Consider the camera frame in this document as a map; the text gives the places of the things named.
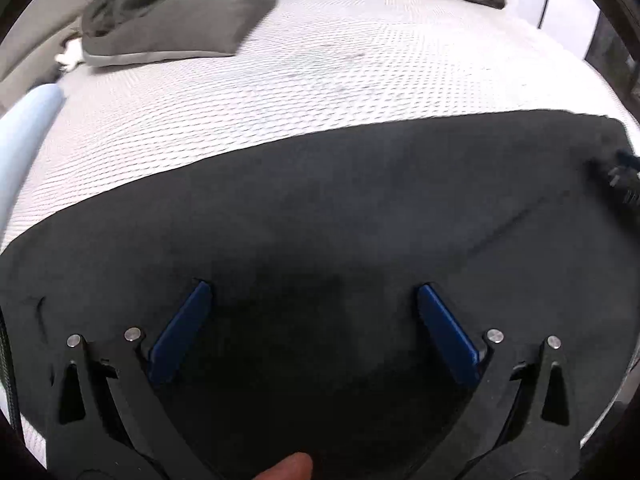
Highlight bed with white honeycomb sheet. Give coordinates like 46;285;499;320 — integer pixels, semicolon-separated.
0;0;640;461

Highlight person's left hand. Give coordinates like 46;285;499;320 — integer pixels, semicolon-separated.
249;452;314;480

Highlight beige padded headboard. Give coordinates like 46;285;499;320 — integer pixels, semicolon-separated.
0;0;95;106

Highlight dark green duvet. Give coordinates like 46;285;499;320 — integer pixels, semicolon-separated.
80;0;507;68

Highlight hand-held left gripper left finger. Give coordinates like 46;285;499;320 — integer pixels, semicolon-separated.
47;280;223;480

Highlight light blue pillow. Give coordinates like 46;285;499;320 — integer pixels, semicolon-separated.
0;84;67;233

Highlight open dark wardrobe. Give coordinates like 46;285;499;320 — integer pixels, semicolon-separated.
582;7;640;113

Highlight white plush toy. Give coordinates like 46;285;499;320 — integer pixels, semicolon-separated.
54;35;90;70

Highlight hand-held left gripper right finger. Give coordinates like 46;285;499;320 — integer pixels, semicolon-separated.
405;284;581;480

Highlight black pants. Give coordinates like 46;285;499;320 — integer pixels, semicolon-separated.
0;109;640;480

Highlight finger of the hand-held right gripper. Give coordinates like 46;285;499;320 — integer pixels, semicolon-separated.
587;149;640;207

